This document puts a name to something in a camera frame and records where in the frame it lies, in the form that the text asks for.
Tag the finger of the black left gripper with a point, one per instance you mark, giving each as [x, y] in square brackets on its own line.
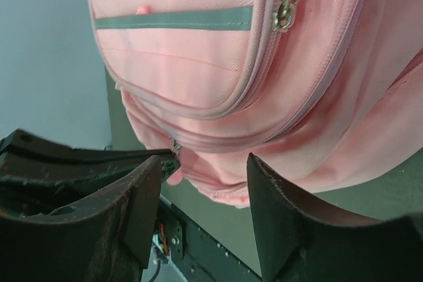
[39, 176]

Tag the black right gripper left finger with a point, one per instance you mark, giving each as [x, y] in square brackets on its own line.
[105, 236]

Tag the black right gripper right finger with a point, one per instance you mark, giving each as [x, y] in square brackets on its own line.
[300, 237]

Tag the pink student backpack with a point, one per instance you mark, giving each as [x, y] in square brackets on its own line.
[327, 92]

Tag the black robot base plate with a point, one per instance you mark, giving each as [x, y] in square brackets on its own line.
[197, 255]

